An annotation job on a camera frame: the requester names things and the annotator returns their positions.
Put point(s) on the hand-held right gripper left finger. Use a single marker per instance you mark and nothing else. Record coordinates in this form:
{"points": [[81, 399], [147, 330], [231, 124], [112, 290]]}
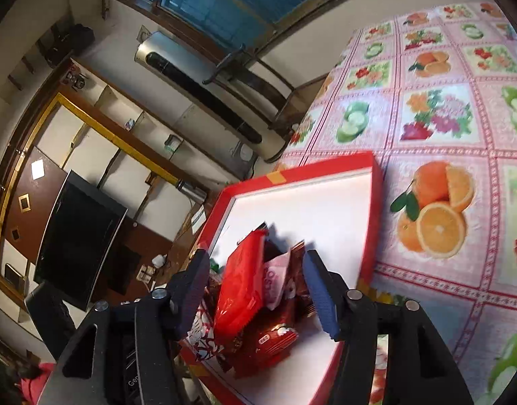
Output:
{"points": [[195, 299]]}

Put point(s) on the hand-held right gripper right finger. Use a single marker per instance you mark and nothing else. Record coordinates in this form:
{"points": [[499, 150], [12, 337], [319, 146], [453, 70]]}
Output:
{"points": [[321, 299]]}

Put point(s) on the dark red snack packet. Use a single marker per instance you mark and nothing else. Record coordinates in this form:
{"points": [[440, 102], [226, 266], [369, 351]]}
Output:
{"points": [[298, 278]]}

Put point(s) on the green snack packet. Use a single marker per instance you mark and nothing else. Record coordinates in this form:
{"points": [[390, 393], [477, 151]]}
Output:
{"points": [[216, 268]]}

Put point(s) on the red white patterned packet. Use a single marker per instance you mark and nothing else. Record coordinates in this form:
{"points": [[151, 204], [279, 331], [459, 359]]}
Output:
{"points": [[203, 337]]}

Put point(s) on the shiny red snack packet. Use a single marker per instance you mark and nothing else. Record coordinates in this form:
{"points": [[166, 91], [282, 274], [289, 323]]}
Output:
{"points": [[237, 291]]}

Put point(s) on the pink bear print packet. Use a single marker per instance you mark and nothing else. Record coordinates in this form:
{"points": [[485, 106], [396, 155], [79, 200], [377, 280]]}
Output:
{"points": [[277, 280]]}

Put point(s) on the red white-flower print packet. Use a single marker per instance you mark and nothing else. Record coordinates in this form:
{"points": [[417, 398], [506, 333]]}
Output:
{"points": [[262, 341]]}

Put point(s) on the red box with white inside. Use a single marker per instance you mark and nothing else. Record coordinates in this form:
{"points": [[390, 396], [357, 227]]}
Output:
{"points": [[317, 211]]}

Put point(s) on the low wooden cabinet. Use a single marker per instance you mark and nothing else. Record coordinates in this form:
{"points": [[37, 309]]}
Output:
{"points": [[157, 240]]}

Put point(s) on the black speaker box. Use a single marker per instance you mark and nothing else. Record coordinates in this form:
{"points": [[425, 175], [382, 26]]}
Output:
{"points": [[123, 268]]}

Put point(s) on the steel thermos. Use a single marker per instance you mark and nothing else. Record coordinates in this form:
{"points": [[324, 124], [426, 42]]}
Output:
{"points": [[191, 190]]}

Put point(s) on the black flat television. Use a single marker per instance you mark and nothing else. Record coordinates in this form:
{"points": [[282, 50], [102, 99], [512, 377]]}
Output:
{"points": [[81, 236]]}

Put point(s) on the red garment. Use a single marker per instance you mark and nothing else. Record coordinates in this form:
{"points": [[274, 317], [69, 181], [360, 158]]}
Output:
{"points": [[37, 386]]}

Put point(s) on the silver tower air conditioner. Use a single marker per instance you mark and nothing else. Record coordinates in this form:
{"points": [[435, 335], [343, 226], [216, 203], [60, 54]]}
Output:
{"points": [[191, 76]]}

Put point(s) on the dark wooden chair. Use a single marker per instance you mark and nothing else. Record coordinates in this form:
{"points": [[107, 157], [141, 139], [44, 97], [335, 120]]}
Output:
{"points": [[258, 80]]}

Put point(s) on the fruit and flower print tablecloth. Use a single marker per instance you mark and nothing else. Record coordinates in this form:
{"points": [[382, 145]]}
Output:
{"points": [[452, 105]]}

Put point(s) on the black bag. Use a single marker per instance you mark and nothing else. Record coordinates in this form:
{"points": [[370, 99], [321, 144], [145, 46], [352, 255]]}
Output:
{"points": [[73, 42]]}

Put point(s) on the wooden wall cabinet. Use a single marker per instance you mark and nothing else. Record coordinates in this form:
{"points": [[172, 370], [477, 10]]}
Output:
{"points": [[94, 147]]}

